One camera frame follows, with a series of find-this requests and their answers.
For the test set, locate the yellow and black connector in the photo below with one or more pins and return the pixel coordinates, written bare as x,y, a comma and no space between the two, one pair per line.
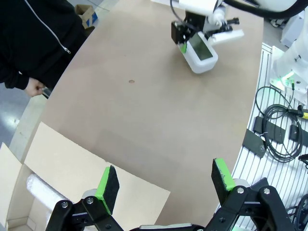
300,111

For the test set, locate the black mounting plate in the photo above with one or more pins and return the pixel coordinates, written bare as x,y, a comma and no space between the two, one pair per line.
252,144
274,131

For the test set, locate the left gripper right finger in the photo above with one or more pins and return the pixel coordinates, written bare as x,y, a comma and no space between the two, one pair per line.
223,185

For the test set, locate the brown cardboard box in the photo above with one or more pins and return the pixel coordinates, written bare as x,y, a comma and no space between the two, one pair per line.
72,163

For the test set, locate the person's right forearm black sleeve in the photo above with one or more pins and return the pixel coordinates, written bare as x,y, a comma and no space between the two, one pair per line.
16,77

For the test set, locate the person in black zip jacket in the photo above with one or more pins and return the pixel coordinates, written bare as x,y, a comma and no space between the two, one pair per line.
36,36

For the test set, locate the black handheld device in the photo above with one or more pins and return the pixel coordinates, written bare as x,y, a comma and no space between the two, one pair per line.
47,93

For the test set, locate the blue and brown carton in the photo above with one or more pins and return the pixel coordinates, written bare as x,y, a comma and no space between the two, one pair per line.
90,19

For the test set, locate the white digital clock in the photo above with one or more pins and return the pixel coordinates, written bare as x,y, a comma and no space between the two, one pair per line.
204,65

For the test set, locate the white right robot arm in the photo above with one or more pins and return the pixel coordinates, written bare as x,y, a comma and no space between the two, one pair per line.
197,6

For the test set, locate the plain bubble-wrapped clock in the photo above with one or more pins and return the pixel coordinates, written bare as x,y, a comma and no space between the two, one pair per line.
41,190

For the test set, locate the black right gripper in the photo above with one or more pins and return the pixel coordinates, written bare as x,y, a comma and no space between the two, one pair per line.
196,20

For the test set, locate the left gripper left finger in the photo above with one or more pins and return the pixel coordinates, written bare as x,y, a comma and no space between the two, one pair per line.
108,192

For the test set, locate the aluminium slotted base plate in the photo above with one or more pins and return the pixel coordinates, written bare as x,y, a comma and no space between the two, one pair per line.
252,180

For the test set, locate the person's right hand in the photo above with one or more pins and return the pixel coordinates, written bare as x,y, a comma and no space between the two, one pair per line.
34,87

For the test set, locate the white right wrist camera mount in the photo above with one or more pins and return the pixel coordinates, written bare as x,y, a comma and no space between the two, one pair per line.
228,36

